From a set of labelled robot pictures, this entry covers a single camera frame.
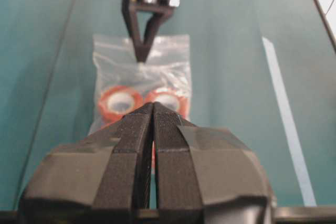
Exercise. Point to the clear zip bag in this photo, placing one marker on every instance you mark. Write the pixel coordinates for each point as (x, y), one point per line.
(167, 66)

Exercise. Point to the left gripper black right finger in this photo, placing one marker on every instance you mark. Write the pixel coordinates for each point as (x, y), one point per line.
(206, 175)

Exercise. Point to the orange tape roll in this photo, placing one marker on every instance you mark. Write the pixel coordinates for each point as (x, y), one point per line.
(117, 101)
(171, 99)

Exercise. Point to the light blue tape strip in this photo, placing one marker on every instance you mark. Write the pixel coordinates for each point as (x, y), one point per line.
(292, 137)

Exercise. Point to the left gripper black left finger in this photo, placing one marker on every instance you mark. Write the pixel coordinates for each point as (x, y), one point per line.
(104, 178)

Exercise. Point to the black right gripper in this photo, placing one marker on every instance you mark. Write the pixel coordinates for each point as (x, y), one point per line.
(161, 12)

